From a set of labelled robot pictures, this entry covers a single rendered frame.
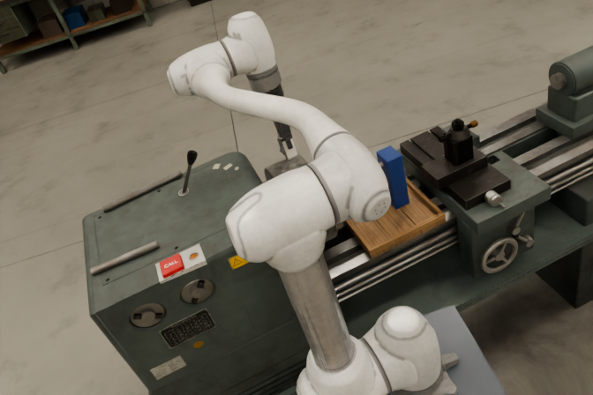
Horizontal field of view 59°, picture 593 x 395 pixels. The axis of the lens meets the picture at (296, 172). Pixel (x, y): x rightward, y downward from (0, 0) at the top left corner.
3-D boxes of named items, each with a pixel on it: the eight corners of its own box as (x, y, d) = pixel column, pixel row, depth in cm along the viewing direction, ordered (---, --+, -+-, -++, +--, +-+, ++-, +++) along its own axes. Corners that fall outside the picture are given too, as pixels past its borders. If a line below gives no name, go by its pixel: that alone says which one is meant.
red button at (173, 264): (165, 280, 143) (161, 275, 142) (161, 266, 148) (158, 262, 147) (185, 271, 144) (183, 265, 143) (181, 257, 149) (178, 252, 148)
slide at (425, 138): (466, 211, 179) (466, 201, 177) (401, 152, 213) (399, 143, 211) (511, 189, 182) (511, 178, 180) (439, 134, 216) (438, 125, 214)
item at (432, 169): (438, 190, 184) (437, 179, 181) (422, 175, 192) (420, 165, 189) (487, 166, 187) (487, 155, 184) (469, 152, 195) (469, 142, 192)
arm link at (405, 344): (454, 374, 143) (448, 326, 130) (396, 407, 140) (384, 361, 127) (421, 331, 156) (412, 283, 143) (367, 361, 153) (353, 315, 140)
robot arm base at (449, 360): (473, 389, 145) (471, 378, 141) (396, 416, 144) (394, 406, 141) (444, 335, 159) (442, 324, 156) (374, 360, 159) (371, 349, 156)
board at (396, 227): (371, 259, 181) (369, 251, 179) (328, 202, 210) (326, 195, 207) (446, 221, 186) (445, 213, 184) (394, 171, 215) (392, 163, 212)
